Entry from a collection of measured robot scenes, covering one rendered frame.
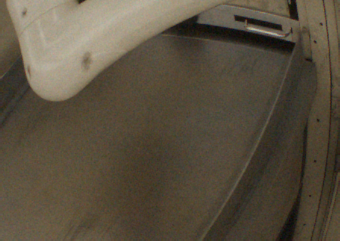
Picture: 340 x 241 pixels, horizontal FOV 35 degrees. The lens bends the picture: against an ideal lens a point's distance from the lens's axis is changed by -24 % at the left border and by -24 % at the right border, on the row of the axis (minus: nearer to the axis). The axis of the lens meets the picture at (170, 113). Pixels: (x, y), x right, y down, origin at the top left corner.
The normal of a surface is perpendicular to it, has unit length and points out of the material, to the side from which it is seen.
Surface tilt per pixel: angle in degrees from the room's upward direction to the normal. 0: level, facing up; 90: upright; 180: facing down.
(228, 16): 90
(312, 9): 90
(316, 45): 90
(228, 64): 0
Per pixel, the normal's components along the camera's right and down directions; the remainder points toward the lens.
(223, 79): -0.13, -0.80
